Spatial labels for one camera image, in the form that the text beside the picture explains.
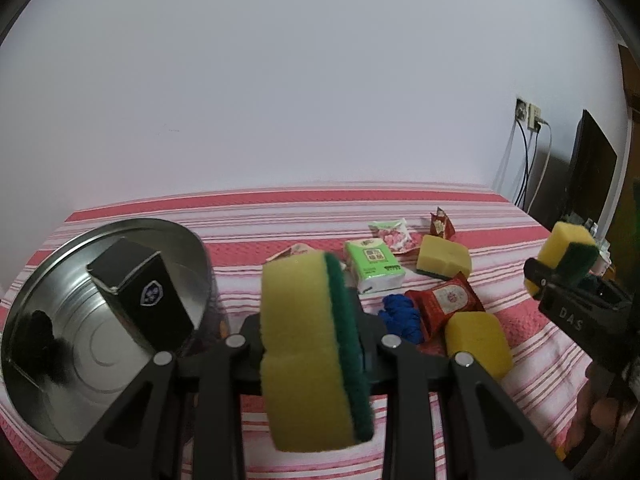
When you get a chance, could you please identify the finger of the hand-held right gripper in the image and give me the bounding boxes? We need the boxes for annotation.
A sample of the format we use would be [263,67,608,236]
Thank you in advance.
[524,257,556,301]
[580,270,633,308]

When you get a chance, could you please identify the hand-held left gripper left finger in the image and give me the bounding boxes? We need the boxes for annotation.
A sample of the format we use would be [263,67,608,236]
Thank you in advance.
[57,312,266,480]

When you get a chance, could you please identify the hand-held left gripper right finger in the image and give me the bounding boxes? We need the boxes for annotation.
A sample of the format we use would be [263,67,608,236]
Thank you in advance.
[357,292,576,480]

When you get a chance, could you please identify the yellow sponge with green pad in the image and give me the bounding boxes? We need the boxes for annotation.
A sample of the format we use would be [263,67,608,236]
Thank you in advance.
[537,221,599,288]
[260,251,376,453]

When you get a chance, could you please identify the green tissue packet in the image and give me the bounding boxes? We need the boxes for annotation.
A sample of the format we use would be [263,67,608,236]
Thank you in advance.
[344,239,406,295]

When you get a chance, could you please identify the round metal tin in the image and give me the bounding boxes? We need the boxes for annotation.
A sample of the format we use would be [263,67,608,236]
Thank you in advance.
[0,218,231,446]

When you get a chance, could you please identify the person's right hand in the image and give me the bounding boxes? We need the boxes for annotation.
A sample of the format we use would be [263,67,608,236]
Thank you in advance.
[565,365,626,456]

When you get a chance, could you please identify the blue cloth bundle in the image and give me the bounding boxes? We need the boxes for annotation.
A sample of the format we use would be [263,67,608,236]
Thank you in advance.
[377,294,425,345]

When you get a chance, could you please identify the large red snack packet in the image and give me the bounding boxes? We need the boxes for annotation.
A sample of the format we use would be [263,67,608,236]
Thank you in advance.
[404,272,486,343]

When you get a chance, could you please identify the small red snack packet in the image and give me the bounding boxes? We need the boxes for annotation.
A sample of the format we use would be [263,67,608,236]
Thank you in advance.
[429,206,456,240]

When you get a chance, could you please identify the pink snack packet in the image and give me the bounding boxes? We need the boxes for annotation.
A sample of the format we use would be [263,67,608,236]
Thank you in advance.
[369,218,421,256]

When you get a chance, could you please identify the black monitor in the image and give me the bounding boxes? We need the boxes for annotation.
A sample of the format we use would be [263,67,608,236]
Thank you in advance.
[565,109,619,241]

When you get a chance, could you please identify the black box with emblem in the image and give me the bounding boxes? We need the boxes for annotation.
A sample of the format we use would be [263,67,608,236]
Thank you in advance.
[86,237,196,353]

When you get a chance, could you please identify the beige snack packet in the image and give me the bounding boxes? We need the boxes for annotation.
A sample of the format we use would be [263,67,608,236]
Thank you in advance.
[265,242,321,263]

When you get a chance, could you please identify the brown wooden cabinet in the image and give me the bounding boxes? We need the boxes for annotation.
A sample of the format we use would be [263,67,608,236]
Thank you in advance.
[617,44,640,126]

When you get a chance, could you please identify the thick black cable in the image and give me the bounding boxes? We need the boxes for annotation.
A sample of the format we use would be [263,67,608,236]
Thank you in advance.
[515,121,530,207]

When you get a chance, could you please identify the white cable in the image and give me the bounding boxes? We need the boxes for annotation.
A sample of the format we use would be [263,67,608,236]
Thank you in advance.
[530,120,553,213]

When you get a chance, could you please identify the thin black cable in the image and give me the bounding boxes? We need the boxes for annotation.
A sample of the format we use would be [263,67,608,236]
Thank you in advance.
[525,130,541,211]

